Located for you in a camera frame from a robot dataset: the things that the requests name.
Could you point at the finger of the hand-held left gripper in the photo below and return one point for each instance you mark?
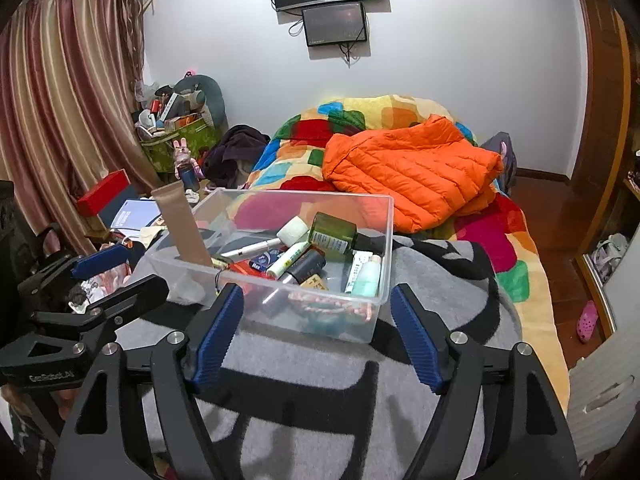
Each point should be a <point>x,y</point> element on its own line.
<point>135,295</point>
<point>100,262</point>

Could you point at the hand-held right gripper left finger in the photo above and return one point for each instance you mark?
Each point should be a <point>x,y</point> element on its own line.
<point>215,340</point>

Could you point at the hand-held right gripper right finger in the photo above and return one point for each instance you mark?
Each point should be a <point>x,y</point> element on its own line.
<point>417,345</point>

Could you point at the clear plastic storage box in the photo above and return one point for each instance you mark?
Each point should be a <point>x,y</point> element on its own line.
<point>365,320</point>

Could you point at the brown cardboard tube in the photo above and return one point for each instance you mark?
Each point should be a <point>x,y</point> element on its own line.
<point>180,225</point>

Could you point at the blue booklet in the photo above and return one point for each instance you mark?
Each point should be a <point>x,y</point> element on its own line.
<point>132,215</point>

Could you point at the dark grey box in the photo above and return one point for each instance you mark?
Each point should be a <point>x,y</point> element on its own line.
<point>120,205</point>

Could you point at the red box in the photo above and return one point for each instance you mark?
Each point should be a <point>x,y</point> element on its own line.
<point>102,192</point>

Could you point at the light teal bottle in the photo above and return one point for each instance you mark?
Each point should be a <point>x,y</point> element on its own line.
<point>367,280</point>

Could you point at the black bag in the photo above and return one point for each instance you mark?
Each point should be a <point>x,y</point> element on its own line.
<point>20,225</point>

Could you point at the white pen-shaped tube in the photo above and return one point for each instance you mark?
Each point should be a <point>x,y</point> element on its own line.
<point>250,250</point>

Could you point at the small white tube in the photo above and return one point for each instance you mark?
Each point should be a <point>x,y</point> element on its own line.
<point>356,267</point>

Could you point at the grey black patterned blanket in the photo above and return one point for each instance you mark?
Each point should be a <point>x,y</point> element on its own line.
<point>310,375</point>

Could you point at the white green tube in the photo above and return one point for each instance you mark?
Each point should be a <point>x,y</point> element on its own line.
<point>287,260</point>

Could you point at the black bottle yellow label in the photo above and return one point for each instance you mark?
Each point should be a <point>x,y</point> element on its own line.
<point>307,267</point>

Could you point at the blue bottle pink bunny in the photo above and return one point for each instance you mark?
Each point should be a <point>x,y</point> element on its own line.
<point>189,175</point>

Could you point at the green gift bag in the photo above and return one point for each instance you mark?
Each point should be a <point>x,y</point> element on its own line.
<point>160,152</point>

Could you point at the colourful patchwork blanket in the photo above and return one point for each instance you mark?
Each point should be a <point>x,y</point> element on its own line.
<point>500,240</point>

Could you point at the green bottle black cap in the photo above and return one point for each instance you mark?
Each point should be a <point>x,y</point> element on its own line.
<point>330,235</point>

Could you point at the striped brown curtain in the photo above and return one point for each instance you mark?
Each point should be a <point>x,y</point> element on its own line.
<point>60,110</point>

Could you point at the pink clog shoe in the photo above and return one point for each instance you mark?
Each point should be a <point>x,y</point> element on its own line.
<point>587,322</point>

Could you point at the dark clothes pile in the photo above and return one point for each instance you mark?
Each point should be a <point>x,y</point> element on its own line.
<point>235,152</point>

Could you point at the orange down jacket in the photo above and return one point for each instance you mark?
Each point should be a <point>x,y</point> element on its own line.
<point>410,170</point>

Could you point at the white plastic stool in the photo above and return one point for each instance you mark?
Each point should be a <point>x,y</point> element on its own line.
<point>595,395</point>

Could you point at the grey neck pillow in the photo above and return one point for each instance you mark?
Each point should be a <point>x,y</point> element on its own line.
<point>212,97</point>

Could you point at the dark grey garment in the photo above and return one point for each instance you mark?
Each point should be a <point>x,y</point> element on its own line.
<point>502,155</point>

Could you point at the white shoes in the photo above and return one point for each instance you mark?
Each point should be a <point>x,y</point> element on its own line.
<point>610,255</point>

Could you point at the wooden door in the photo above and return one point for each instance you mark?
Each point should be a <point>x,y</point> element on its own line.
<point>600,110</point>

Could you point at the small wall monitor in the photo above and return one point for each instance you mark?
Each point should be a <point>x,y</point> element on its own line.
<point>334,24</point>

